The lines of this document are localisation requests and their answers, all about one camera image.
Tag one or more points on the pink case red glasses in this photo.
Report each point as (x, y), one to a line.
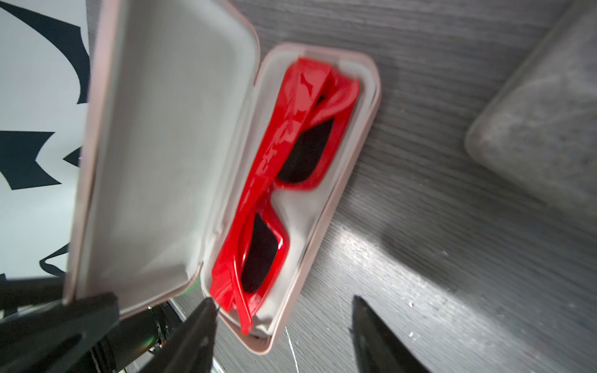
(180, 98)

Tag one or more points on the teal case black sunglasses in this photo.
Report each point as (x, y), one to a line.
(539, 131)

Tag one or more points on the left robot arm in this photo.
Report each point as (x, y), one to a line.
(128, 340)

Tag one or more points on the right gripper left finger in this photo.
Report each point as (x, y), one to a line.
(191, 348)

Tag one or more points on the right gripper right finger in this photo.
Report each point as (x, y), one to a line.
(376, 347)

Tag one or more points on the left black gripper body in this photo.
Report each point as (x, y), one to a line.
(52, 336)

